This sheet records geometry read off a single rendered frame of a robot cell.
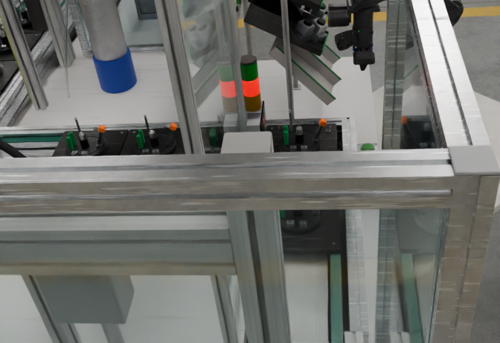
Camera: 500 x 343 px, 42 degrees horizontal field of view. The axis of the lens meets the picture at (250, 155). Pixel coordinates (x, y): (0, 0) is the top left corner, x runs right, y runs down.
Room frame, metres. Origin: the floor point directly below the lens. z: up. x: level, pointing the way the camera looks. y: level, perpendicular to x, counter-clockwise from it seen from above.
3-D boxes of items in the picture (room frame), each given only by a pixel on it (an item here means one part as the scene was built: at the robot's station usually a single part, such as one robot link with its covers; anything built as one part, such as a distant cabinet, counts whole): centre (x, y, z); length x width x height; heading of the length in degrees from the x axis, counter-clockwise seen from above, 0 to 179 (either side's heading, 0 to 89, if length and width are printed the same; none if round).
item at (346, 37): (1.70, -0.33, 1.33); 0.07 x 0.07 x 0.06; 82
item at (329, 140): (1.68, -0.17, 1.01); 0.24 x 0.24 x 0.13; 81
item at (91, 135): (1.80, 0.56, 1.01); 0.24 x 0.24 x 0.13; 81
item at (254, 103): (1.51, -0.03, 1.28); 0.05 x 0.05 x 0.05
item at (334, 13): (1.70, -0.33, 1.43); 0.12 x 0.08 x 0.11; 81
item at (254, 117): (1.51, -0.03, 1.29); 0.12 x 0.05 x 0.25; 171
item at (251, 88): (1.51, -0.03, 1.33); 0.05 x 0.05 x 0.05
